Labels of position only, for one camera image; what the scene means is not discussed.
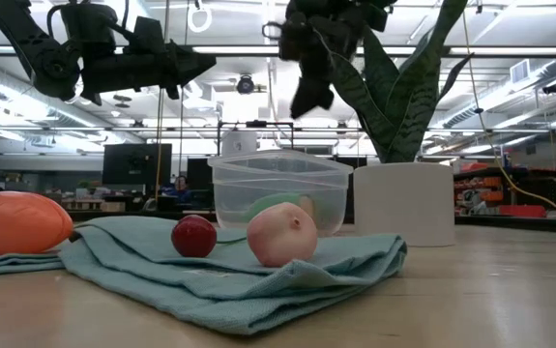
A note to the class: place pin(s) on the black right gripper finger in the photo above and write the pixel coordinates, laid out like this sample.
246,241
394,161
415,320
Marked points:
306,99
327,99

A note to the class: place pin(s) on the green toy vegetable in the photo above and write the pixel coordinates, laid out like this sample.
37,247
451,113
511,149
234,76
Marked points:
272,203

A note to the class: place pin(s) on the pink toy peach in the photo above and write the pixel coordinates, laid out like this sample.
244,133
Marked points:
282,234

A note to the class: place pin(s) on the red toy cherry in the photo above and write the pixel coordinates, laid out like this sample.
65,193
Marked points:
193,237

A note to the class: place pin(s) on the orange toy carrot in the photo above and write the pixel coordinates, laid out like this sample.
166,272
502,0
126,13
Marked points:
16,222

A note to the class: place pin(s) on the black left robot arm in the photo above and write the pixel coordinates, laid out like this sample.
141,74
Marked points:
40,53

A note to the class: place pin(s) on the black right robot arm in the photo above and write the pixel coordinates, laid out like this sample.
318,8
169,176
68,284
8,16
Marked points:
369,12

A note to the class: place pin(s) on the clear plastic tupperware container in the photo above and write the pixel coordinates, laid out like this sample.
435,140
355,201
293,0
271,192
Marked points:
277,179

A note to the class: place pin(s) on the green snake plant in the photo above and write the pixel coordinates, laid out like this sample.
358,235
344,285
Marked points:
403,121

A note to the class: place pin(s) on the white cylindrical container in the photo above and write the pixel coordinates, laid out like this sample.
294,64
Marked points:
239,142

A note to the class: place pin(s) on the black computer monitor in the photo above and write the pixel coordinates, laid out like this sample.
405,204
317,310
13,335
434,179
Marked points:
137,164
199,174

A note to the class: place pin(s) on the person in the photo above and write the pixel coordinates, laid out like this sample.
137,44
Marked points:
180,186

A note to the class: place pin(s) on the white plant pot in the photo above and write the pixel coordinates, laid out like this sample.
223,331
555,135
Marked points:
403,203

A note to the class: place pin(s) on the shelf with orange bins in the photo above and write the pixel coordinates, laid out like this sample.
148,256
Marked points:
500,188

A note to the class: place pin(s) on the teal folded cloth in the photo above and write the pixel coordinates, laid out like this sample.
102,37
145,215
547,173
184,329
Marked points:
161,290

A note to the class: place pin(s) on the red plastic bin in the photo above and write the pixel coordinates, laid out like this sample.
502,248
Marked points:
521,211

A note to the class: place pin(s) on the black overhead camera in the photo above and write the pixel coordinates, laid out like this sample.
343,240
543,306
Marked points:
245,84

